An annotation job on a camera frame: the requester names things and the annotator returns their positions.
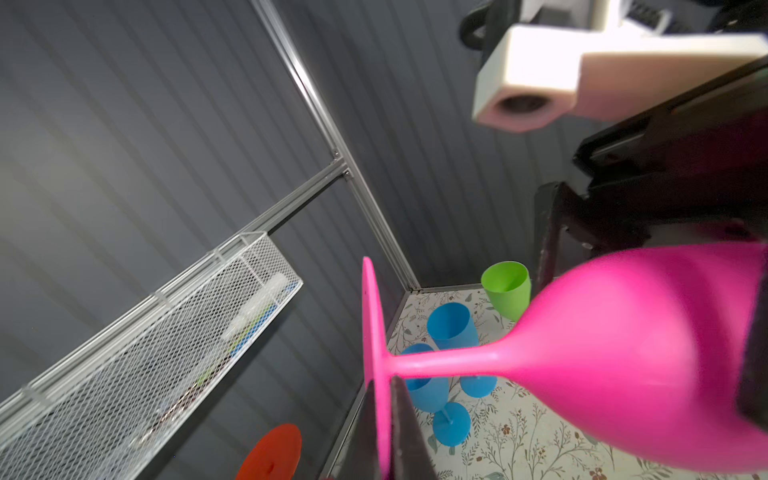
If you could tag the magenta wine glass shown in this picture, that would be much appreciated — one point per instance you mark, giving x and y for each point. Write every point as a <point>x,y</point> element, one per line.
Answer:
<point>643,349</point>

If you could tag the blue wine glass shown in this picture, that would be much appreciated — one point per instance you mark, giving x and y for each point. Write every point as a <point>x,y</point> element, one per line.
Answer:
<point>451,327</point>
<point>451,420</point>

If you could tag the blue wine glass front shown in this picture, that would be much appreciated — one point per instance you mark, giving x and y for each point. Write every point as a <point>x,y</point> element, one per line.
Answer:
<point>451,327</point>

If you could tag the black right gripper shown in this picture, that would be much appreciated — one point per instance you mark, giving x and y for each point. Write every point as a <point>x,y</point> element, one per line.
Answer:
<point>700,157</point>

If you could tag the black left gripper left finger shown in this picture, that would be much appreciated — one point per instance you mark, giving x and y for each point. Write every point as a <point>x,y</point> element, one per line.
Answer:
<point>361,459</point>

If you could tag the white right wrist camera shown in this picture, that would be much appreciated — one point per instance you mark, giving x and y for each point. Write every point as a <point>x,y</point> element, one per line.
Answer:
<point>629,59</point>

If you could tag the red wine glass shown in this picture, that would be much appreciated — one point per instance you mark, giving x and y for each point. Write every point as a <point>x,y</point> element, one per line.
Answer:
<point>275,457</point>

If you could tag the white marker in basket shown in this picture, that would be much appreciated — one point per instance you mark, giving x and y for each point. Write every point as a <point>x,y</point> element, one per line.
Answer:
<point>257,307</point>

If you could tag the lime green wine glass back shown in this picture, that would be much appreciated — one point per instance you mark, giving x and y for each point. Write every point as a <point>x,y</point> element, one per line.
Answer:
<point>508,287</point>

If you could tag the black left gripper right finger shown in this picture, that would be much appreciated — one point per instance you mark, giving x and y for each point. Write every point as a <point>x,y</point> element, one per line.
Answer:
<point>410,458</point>

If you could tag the white wire mesh basket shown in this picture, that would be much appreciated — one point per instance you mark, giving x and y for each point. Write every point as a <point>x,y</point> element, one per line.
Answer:
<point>108,409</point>

